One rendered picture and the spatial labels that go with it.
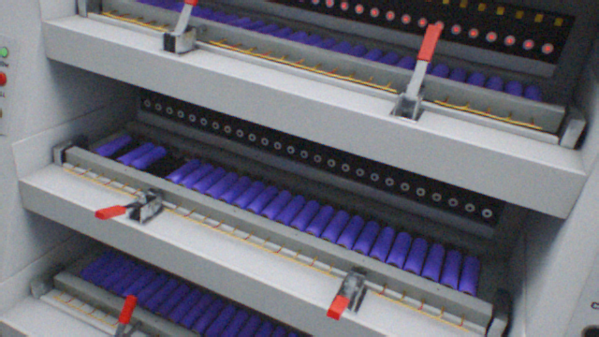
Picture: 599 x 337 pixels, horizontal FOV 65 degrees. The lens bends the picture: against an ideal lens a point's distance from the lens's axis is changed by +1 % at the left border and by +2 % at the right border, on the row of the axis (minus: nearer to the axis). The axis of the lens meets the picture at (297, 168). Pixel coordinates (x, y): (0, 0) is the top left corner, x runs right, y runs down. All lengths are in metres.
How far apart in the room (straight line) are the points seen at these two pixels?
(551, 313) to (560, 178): 0.12
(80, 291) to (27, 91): 0.29
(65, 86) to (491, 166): 0.54
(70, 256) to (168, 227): 0.28
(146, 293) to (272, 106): 0.38
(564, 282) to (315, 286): 0.23
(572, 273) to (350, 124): 0.23
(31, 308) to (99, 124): 0.28
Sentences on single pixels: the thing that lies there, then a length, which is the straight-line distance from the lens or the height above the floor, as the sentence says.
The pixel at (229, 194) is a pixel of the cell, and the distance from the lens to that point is 0.61.
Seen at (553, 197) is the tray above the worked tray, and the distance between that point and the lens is 0.46.
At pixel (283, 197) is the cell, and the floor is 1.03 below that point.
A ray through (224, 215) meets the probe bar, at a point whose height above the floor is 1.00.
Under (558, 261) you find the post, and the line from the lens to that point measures 0.47.
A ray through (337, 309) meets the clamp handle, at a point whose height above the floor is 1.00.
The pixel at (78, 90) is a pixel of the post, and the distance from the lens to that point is 0.73.
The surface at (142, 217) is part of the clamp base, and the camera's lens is 0.58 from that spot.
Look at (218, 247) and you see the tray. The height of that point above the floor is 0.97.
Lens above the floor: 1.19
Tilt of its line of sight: 11 degrees down
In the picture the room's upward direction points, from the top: 15 degrees clockwise
